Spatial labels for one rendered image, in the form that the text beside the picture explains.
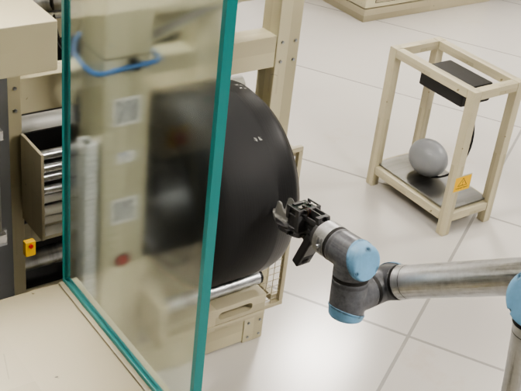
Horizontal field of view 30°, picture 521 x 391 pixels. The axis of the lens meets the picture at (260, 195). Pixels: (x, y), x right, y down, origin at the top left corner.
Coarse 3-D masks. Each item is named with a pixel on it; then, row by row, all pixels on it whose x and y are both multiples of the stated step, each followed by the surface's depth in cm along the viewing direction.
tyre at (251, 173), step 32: (256, 96) 268; (256, 128) 259; (224, 160) 251; (256, 160) 255; (288, 160) 261; (224, 192) 251; (256, 192) 255; (288, 192) 261; (224, 224) 253; (256, 224) 257; (224, 256) 258; (256, 256) 265
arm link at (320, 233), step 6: (324, 222) 241; (330, 222) 240; (318, 228) 240; (324, 228) 239; (330, 228) 238; (318, 234) 239; (324, 234) 237; (312, 240) 240; (318, 240) 239; (312, 246) 241; (318, 246) 238; (318, 252) 241
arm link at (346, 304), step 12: (336, 288) 235; (348, 288) 234; (360, 288) 234; (372, 288) 239; (336, 300) 236; (348, 300) 235; (360, 300) 236; (372, 300) 239; (336, 312) 237; (348, 312) 236; (360, 312) 238
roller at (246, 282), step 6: (246, 276) 287; (252, 276) 288; (258, 276) 289; (228, 282) 283; (234, 282) 284; (240, 282) 285; (246, 282) 286; (252, 282) 288; (258, 282) 289; (216, 288) 281; (222, 288) 282; (228, 288) 283; (234, 288) 284; (240, 288) 286; (216, 294) 281; (222, 294) 282
